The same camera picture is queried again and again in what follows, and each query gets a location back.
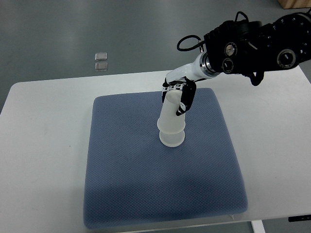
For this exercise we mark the upper metal floor plate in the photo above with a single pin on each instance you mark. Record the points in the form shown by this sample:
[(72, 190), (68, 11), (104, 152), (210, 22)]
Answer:
[(101, 56)]

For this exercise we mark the white table leg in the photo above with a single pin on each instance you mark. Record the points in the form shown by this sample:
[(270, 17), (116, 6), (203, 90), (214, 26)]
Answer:
[(257, 226)]

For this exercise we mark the wooden box corner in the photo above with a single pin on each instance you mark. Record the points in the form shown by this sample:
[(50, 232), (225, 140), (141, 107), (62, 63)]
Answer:
[(294, 4)]

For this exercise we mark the white paper cup on mat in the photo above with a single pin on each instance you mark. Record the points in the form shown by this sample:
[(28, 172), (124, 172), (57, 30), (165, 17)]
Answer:
[(172, 140)]

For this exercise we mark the black table control panel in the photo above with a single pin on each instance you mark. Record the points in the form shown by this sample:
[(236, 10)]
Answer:
[(299, 218)]

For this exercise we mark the white paper cup carried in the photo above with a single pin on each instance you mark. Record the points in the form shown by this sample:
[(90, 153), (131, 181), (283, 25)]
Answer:
[(169, 122)]

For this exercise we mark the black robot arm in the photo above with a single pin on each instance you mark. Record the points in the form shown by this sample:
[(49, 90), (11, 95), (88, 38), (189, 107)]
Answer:
[(243, 47)]

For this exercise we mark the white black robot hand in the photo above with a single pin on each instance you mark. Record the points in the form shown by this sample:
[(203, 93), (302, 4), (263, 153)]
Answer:
[(200, 69)]

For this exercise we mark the blue textured cushion mat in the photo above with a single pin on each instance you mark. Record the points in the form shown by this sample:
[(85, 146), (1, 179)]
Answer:
[(132, 178)]

